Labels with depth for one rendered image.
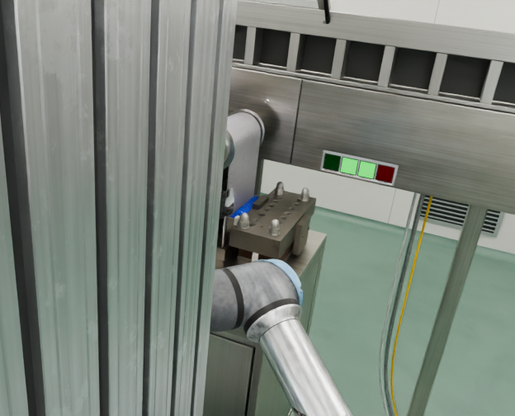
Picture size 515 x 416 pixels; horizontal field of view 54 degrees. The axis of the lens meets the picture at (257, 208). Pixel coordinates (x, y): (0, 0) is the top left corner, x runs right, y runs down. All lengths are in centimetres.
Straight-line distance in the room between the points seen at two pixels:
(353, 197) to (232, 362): 297
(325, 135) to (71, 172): 156
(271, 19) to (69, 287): 158
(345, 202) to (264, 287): 337
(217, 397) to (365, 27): 118
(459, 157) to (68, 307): 154
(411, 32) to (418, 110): 23
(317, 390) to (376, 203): 343
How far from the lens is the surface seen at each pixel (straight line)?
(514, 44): 164
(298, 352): 91
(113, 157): 20
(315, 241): 179
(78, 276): 20
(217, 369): 148
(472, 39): 163
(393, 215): 425
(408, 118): 166
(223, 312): 91
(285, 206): 171
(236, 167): 155
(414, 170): 169
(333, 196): 429
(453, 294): 203
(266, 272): 96
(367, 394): 259
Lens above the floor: 168
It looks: 23 degrees down
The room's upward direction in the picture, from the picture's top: 7 degrees clockwise
